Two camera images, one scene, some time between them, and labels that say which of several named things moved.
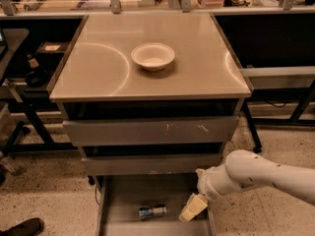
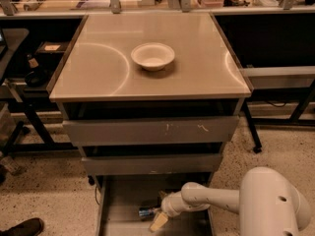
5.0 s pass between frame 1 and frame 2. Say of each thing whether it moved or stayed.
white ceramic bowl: stayed
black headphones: stayed
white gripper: moved
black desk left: stayed
